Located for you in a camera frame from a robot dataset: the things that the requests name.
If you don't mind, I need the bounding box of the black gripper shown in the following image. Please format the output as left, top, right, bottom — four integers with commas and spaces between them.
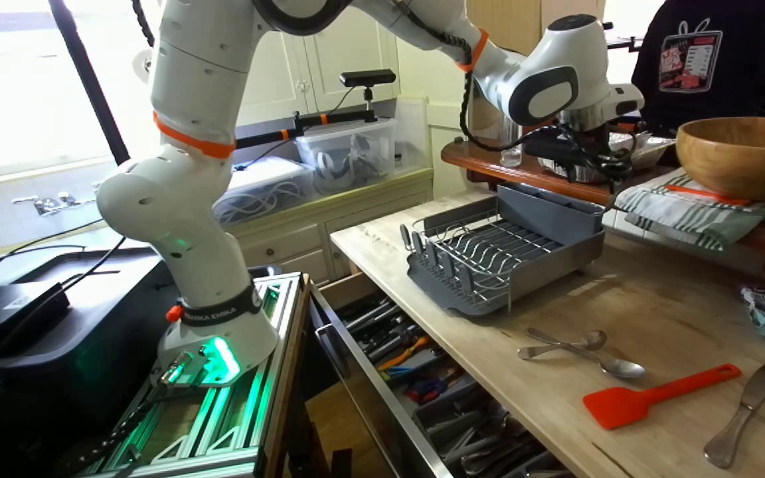
559, 119, 649, 187

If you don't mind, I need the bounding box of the wooden bowl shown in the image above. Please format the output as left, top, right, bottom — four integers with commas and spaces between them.
673, 114, 765, 204

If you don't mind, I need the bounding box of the black stereo camera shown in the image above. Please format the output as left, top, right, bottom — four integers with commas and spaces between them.
337, 66, 398, 91

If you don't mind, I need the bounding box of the red plastic strip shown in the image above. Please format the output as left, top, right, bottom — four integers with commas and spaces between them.
661, 180, 724, 202

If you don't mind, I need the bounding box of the flat black box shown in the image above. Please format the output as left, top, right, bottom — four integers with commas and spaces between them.
0, 276, 73, 361

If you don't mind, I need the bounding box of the silver fork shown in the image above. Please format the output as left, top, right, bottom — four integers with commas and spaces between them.
515, 328, 608, 365

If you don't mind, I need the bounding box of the thin black cable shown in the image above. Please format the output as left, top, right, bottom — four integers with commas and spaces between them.
0, 234, 127, 394

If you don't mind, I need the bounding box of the orange kitchen tool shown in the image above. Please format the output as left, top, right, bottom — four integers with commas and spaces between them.
378, 336, 431, 372

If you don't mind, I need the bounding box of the green white striped towel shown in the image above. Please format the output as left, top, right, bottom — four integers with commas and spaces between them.
613, 167, 765, 256

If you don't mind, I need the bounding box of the dark utensil organiser tray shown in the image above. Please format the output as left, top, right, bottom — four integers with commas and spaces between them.
340, 296, 458, 394

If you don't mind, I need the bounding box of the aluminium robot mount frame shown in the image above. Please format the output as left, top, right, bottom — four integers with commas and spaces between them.
73, 269, 313, 478

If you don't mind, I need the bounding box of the silver butter knife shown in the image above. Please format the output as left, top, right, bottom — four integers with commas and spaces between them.
702, 360, 765, 474

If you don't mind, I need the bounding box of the clear plastic storage bin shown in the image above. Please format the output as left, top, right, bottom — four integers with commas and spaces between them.
211, 157, 317, 226
295, 118, 401, 196

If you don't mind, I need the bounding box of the light wooden board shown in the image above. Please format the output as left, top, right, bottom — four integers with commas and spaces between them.
465, 0, 612, 58

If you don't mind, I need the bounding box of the black side table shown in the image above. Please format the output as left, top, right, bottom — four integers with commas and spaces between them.
0, 248, 182, 478

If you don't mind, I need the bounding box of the black diagonal pole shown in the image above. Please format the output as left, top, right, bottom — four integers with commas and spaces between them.
49, 0, 133, 167

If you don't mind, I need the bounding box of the grey cutlery organiser tray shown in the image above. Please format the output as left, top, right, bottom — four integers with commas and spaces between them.
412, 376, 579, 478

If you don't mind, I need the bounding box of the red silicone spatula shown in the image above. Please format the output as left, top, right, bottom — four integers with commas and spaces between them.
582, 361, 745, 433

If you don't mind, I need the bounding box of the cream drawer cabinet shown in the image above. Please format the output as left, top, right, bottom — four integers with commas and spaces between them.
222, 167, 439, 288

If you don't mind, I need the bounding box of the open kitchen drawer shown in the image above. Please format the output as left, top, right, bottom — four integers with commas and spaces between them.
305, 271, 619, 478

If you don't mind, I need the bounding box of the person in black t-shirt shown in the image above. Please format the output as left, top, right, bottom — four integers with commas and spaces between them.
629, 0, 765, 142

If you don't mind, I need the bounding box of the silver spoon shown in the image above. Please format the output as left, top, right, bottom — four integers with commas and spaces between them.
527, 328, 655, 385

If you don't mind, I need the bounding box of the grey dish rack with wire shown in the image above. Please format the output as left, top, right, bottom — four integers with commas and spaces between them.
396, 180, 608, 321

